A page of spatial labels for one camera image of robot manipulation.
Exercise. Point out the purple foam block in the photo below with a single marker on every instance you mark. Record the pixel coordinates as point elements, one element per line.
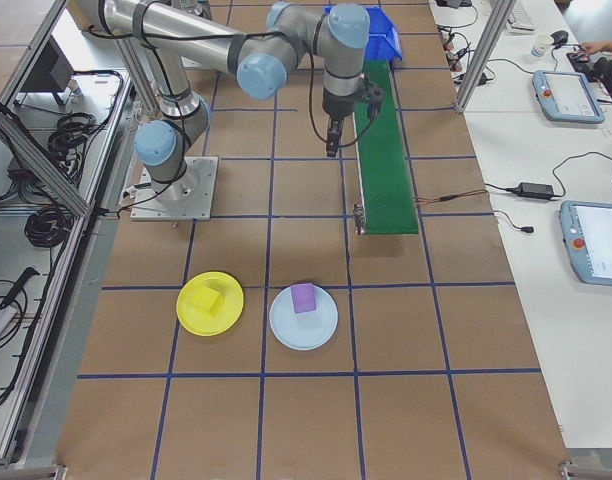
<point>304,300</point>

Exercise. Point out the yellow foam block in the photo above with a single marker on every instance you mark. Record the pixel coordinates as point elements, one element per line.
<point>206,300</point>

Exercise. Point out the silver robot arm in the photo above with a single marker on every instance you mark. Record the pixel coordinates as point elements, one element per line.
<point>186,35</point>

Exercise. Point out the light blue plastic plate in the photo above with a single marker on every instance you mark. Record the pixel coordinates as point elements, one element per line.
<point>306,332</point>

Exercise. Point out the yellow plastic plate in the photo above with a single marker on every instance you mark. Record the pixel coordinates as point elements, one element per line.
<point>196,325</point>

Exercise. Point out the bare person hand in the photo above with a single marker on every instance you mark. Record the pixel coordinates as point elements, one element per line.
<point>598,48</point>

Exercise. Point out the green conveyor belt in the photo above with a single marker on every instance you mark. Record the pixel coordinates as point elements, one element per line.
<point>386,175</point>

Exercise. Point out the blue plastic storage bin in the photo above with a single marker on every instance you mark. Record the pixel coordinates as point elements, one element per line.
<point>386,42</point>

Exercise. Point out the small black adapter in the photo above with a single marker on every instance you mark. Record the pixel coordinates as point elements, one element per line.
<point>481,78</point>

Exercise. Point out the white keyboard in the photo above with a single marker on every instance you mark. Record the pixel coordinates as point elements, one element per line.
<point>522,17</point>

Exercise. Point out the black power adapter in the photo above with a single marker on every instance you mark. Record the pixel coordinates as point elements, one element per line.
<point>536,190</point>

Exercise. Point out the white paper cup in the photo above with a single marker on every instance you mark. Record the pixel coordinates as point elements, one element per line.
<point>541,50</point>

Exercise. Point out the black computer mouse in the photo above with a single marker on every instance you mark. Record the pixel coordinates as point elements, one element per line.
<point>560,36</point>

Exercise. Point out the light blue teach pendant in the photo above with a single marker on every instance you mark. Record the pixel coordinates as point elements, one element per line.
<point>601,245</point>
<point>571,97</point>

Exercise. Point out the black handheld controller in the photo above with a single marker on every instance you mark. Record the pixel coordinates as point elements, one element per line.
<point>580,59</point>

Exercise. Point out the black monitor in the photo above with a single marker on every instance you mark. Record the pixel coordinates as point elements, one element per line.
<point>48,70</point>

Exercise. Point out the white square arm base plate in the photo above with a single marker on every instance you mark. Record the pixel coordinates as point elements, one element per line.
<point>201,200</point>

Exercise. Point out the aluminium profile post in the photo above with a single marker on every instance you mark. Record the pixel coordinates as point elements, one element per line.
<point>481,55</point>

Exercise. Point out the aluminium V-shaped frame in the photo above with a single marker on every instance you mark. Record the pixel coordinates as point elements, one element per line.
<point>46,167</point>

